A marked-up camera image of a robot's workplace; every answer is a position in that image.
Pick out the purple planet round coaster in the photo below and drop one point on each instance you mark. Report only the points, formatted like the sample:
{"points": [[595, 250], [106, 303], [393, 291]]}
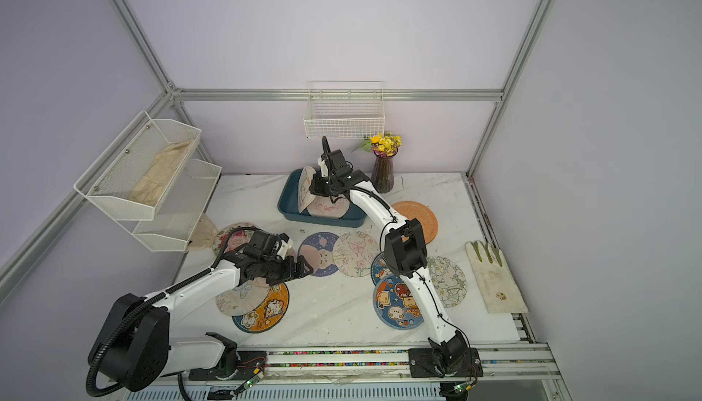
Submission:
{"points": [[317, 249]]}

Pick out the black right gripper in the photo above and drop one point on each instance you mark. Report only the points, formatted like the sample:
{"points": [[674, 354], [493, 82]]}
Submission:
{"points": [[313, 187]]}

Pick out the blue bears small coaster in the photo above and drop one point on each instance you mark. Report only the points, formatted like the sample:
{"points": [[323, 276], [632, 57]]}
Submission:
{"points": [[379, 270]]}

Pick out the yellow cat round coaster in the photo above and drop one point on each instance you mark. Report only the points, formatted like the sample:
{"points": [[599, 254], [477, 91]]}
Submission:
{"points": [[266, 315]]}

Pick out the pink bunny white coaster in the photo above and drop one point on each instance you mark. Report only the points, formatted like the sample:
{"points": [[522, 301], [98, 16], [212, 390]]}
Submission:
{"points": [[325, 207]]}

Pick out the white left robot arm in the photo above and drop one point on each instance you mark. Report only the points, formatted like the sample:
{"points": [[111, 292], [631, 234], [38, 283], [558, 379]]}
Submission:
{"points": [[135, 345]]}

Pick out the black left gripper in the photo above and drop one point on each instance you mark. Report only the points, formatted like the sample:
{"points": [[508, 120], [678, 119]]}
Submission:
{"points": [[290, 272]]}

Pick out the teal storage box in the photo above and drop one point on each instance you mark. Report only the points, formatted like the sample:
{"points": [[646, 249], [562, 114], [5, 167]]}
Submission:
{"points": [[287, 206]]}

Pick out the white wire wall basket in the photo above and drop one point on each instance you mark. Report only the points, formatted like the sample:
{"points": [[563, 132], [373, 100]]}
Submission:
{"points": [[353, 109]]}

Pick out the green floral white coaster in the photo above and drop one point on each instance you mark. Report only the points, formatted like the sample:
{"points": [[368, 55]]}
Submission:
{"points": [[449, 280]]}

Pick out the white two-tier mesh shelf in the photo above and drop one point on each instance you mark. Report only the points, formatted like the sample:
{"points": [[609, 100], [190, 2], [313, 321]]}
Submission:
{"points": [[171, 224]]}

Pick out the orange round coaster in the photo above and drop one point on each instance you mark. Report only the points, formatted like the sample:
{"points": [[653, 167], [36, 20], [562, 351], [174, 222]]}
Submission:
{"points": [[415, 210]]}

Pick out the glass vase with flowers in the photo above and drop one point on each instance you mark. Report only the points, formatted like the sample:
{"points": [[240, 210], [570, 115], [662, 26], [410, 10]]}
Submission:
{"points": [[384, 147]]}

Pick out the blue bears large coaster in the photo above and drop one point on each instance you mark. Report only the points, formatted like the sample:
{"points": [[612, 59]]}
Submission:
{"points": [[395, 306]]}

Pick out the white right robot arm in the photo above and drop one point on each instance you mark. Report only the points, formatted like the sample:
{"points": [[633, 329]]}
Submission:
{"points": [[403, 246]]}

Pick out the white butterfly round coaster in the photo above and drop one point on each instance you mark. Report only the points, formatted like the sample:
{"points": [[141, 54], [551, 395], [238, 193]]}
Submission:
{"points": [[354, 252]]}

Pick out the beige cloth in shelf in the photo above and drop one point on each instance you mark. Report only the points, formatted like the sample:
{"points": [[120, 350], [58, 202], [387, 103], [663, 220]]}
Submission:
{"points": [[152, 185]]}

